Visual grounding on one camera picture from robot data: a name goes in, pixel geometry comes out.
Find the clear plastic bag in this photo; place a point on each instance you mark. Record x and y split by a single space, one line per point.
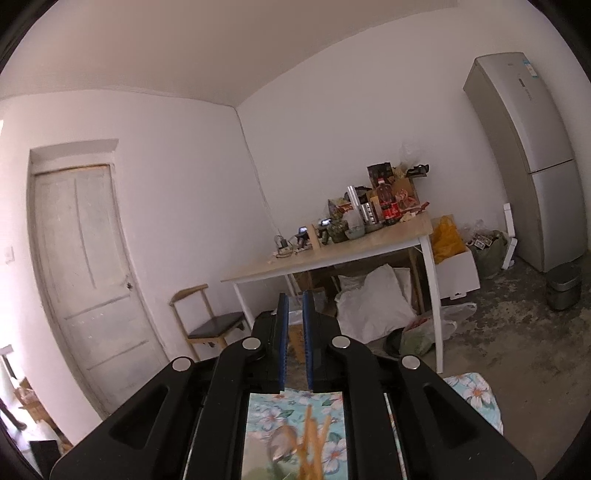
429 327

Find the green bag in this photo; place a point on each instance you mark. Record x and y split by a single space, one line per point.
491 254

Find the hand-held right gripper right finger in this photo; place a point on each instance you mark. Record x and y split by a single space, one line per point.
308 341

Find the wooden chopstick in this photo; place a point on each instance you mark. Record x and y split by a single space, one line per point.
308 443
323 438

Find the white box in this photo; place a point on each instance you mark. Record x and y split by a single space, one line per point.
459 277

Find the cola bottle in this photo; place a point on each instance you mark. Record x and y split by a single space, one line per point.
388 203

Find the yellow plastic bag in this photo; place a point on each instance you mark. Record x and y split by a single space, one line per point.
445 240

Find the white door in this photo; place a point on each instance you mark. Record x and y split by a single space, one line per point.
92 277

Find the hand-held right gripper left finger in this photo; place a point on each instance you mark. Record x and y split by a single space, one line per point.
282 341

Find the white sack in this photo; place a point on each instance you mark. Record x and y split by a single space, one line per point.
374 304

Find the floral blanket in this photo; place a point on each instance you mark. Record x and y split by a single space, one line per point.
475 392

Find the metal spoon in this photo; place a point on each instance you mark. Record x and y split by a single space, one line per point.
281 443

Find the light switch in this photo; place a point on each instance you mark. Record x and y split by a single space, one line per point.
9 254

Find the dark trash can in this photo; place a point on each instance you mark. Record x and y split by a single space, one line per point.
564 286

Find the dark box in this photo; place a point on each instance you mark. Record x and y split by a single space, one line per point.
379 173

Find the wooden chair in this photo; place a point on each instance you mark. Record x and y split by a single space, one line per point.
217 325

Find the small cardboard box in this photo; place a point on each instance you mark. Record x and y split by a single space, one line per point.
32 401

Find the power strip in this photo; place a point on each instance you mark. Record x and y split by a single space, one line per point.
285 247

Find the white foam board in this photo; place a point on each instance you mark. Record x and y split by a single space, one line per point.
509 235

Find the white table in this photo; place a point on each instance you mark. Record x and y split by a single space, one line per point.
351 251

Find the silver refrigerator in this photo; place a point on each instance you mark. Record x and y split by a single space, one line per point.
531 152

